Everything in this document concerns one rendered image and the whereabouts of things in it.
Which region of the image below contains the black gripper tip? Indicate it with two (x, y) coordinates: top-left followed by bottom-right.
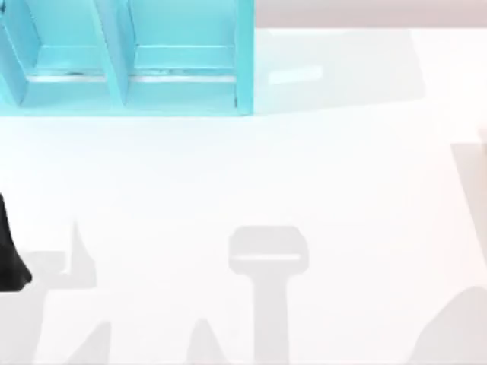
(0, 192), (33, 294)

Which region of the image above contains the light blue rack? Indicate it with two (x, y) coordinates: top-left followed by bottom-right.
(0, 0), (256, 116)

